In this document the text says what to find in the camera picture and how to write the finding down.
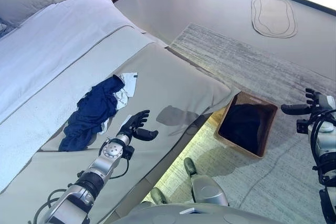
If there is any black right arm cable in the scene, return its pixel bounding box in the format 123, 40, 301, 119
309, 110, 336, 185

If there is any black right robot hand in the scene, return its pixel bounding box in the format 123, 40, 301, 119
280, 87, 336, 116

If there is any silver right robot leg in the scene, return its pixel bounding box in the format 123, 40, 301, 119
183, 157, 229, 207

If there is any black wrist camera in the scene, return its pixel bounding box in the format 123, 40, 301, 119
122, 145, 135, 161
296, 119, 312, 134

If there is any white garment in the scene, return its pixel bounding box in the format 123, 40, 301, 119
99, 72, 139, 136

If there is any white duvet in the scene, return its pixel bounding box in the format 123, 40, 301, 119
0, 0, 156, 192

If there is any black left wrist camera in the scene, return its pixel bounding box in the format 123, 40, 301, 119
122, 145, 135, 161

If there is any navy blue garment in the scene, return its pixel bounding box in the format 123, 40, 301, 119
58, 75, 125, 153

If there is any grey robot torso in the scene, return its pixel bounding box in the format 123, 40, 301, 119
112, 202, 286, 224

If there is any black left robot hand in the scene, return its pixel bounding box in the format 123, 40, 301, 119
117, 110, 160, 141

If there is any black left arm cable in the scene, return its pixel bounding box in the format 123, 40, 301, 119
109, 158, 130, 180

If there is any grey striped area rug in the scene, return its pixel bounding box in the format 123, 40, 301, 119
141, 23, 336, 224

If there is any patterned grey pillow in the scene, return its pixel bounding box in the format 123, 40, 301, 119
0, 18, 14, 39

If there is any bed with grey blanket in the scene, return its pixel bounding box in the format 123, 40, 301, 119
0, 26, 232, 224

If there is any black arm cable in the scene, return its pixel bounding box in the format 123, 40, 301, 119
109, 158, 130, 180
309, 110, 336, 185

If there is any small oval grey rug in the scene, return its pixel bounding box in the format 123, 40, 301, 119
251, 0, 299, 39

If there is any brown wicker basket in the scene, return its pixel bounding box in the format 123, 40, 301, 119
214, 91, 279, 160

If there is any plain grey pillow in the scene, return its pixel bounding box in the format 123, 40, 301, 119
0, 0, 80, 28

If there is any black garment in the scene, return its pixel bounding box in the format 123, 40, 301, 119
219, 103, 264, 154

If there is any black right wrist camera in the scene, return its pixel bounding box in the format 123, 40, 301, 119
296, 119, 312, 134

